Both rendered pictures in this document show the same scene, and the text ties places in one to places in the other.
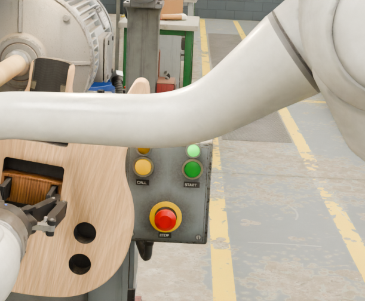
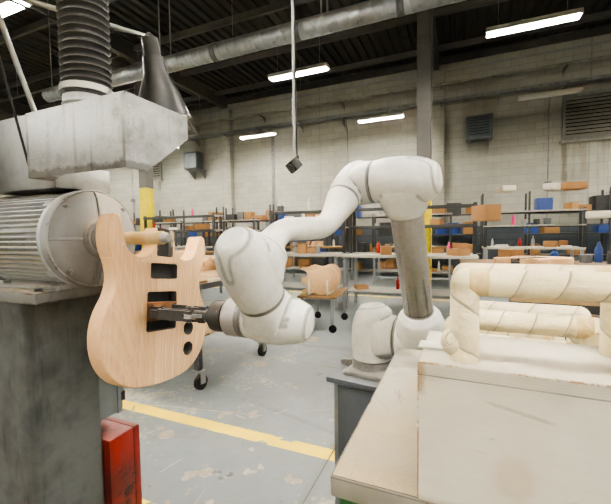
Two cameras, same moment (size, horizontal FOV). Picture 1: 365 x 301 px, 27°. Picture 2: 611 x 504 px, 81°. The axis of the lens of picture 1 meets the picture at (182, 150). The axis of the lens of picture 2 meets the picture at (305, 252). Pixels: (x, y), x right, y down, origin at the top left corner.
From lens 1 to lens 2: 1.08 m
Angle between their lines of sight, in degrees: 67
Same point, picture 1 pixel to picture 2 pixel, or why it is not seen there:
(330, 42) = (432, 179)
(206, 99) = (338, 215)
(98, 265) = (195, 345)
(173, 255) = not seen: outside the picture
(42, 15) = (110, 207)
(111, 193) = (196, 300)
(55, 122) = (311, 228)
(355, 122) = (418, 204)
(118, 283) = (114, 391)
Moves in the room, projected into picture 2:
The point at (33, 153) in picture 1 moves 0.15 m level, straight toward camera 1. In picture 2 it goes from (162, 286) to (215, 286)
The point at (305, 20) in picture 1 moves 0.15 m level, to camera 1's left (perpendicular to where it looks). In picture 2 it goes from (414, 176) to (407, 167)
